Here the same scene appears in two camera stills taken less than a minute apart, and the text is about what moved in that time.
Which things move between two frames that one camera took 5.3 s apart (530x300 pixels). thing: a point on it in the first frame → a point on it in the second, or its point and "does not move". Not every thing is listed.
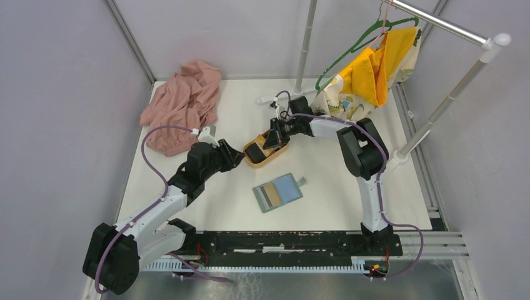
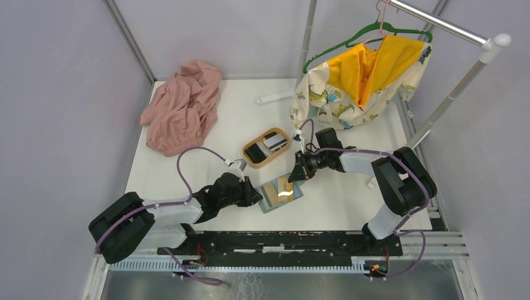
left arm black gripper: [232, 158] → [251, 197]
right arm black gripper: [273, 139] → [299, 173]
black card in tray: [254, 153] does not move
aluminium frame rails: [430, 245] does not move
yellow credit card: [272, 195] does not move
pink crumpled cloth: [188, 99] does not move
